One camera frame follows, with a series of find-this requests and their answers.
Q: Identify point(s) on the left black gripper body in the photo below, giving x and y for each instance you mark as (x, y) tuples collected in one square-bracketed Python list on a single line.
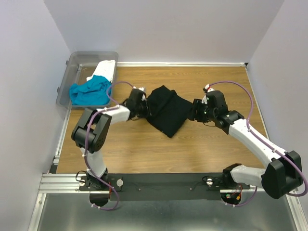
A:
[(143, 110)]

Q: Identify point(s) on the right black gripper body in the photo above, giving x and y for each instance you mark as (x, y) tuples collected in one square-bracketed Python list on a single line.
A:
[(201, 113)]

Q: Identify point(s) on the black t shirt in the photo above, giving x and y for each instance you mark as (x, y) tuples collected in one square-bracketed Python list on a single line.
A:
[(168, 110)]

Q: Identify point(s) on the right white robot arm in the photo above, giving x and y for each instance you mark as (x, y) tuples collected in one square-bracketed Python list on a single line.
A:
[(282, 170)]

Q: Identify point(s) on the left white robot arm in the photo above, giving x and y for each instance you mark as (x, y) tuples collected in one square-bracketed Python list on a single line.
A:
[(90, 134)]

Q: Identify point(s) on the teal t shirt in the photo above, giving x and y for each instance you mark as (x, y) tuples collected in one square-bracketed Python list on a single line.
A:
[(92, 92)]

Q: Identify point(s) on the white t shirt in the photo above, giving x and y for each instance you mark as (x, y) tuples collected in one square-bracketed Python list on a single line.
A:
[(105, 69)]

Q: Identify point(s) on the clear plastic storage bin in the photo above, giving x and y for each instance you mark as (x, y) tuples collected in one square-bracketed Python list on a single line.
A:
[(82, 64)]

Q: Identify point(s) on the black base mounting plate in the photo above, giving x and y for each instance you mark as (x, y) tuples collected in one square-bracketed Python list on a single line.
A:
[(160, 187)]

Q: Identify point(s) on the aluminium frame rail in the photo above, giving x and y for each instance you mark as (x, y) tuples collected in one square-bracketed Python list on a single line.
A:
[(61, 206)]

